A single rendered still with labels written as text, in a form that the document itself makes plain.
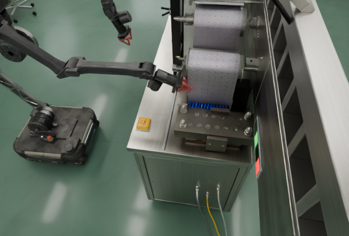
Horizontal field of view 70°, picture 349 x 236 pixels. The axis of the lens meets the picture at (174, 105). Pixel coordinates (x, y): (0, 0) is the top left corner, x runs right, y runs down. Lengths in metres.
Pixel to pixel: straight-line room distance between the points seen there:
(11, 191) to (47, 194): 0.32
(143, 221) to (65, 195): 0.70
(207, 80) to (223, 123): 0.23
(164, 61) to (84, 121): 1.02
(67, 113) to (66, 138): 0.30
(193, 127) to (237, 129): 0.22
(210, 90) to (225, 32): 0.30
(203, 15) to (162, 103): 0.56
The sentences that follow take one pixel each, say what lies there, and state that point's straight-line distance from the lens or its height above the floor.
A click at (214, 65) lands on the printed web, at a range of 1.17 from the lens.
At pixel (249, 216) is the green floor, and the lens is 2.19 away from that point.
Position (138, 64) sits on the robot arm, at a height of 1.26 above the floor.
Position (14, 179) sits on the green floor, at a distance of 2.68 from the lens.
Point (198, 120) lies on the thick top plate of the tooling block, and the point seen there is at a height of 1.03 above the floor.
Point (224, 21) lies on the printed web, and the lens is 1.31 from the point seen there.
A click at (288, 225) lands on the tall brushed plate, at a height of 1.41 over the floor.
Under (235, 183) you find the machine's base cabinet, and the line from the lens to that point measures 1.57.
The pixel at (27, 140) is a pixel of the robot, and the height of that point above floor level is 0.24.
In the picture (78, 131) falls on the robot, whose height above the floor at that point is 0.24.
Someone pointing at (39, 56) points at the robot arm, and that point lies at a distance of 1.38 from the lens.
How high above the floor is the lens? 2.06
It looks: 50 degrees down
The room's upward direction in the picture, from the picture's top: 3 degrees counter-clockwise
